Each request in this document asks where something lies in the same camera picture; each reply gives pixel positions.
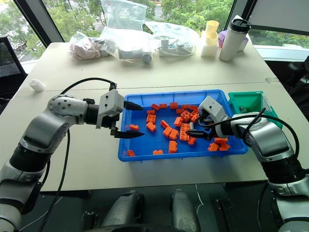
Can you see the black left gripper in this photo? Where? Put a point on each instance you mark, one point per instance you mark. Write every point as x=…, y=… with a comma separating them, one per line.
x=109, y=122

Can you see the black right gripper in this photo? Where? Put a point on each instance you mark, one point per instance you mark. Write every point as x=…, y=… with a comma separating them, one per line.
x=209, y=129

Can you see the white thermos with black lid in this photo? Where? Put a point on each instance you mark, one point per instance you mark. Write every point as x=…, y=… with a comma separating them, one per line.
x=231, y=41

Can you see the plastic bag with pink cloth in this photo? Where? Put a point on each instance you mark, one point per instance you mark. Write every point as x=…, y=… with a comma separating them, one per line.
x=84, y=48

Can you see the blue plastic bin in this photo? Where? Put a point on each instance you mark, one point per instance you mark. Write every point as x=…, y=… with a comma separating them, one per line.
x=142, y=142

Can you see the yellow plastic cup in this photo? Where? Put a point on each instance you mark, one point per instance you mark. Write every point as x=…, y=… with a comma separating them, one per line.
x=212, y=30

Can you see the green plastic bin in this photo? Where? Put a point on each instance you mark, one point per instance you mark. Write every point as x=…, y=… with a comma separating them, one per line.
x=246, y=101

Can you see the dark chair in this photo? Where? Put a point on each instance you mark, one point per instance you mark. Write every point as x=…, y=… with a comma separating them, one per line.
x=298, y=77

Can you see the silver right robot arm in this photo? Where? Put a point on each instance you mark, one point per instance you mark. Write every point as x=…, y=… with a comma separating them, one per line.
x=265, y=137

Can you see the purple box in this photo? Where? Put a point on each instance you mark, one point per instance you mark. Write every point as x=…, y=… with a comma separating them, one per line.
x=243, y=43

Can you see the grey rounded robot leg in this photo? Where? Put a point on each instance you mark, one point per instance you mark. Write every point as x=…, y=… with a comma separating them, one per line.
x=184, y=210
x=125, y=207

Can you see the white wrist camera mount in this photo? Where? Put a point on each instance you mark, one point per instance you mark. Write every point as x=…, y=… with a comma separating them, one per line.
x=111, y=101
x=213, y=106

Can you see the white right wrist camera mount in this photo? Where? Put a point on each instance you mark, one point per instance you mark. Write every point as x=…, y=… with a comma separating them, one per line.
x=213, y=106

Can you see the black window frame post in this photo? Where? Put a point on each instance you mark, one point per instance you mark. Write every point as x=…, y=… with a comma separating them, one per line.
x=41, y=21
x=237, y=9

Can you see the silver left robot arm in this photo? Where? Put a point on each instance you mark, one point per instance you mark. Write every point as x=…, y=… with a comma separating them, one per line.
x=36, y=130

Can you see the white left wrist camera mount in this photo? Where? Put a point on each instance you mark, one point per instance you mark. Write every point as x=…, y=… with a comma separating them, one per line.
x=111, y=101

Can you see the large clear plastic bag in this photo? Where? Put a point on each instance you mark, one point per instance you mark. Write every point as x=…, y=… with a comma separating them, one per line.
x=120, y=19

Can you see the white power strip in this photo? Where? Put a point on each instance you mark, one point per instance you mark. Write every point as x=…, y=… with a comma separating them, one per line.
x=173, y=47

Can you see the small white plastic cylinder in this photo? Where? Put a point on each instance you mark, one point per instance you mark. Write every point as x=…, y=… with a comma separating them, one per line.
x=37, y=85

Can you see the black office chair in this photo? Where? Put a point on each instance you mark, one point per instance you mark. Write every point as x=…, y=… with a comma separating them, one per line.
x=9, y=72

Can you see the black table leg bracket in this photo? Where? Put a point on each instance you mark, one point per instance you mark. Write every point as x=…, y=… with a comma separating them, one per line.
x=89, y=218
x=225, y=215

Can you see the small grey battery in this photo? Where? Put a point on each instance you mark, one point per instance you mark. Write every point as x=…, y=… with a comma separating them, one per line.
x=192, y=125

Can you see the clear tape strip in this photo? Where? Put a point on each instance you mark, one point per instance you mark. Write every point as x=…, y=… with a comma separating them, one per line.
x=271, y=80

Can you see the bag with grey parts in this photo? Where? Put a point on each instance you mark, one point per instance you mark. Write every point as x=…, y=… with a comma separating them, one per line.
x=135, y=54

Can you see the large orange toy brick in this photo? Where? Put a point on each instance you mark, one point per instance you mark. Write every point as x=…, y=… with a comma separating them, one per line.
x=184, y=131

